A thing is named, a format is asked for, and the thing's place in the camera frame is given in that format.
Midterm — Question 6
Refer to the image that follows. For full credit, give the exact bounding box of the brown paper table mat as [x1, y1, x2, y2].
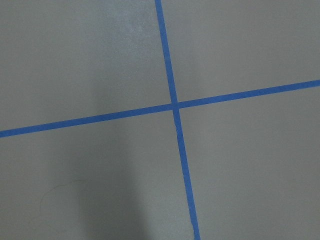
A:
[0, 0, 320, 240]

